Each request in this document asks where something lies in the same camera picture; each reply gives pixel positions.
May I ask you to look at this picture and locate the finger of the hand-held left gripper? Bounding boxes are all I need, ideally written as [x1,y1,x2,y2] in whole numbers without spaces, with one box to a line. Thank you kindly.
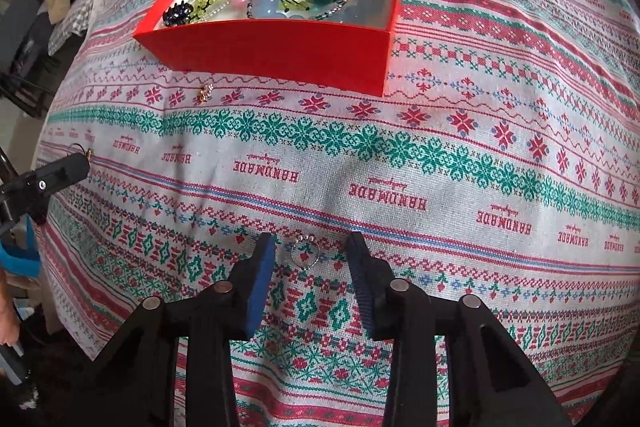
[0,152,91,225]

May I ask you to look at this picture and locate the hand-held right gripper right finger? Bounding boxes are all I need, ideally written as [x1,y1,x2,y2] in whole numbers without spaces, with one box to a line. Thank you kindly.
[345,232,571,427]

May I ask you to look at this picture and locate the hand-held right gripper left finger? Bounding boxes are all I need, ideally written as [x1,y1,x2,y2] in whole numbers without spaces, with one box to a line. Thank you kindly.
[75,232,277,427]

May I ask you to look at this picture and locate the silver beaded ring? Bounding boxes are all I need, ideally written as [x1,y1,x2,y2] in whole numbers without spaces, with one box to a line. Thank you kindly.
[289,234,321,269]

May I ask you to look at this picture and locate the black crystal ring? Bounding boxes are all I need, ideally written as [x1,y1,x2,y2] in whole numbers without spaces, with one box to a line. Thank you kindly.
[162,3,196,28]

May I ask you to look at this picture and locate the red cardboard box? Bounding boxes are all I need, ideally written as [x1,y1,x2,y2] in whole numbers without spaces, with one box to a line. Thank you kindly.
[132,0,406,98]

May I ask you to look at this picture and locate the person's left forearm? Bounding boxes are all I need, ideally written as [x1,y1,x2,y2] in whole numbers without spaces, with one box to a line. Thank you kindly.
[0,264,22,348]

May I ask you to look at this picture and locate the blue plastic object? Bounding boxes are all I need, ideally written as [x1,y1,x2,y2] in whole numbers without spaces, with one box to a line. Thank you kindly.
[0,219,41,280]

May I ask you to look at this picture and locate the patterned woven tablecloth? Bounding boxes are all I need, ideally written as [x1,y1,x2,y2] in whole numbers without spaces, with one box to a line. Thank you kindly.
[30,0,640,427]

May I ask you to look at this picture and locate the grey checked cloth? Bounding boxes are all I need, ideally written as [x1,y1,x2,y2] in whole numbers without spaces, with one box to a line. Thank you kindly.
[47,0,98,58]

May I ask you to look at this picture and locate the dark furniture frame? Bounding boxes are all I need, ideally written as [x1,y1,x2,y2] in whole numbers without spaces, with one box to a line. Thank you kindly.
[0,0,61,118]

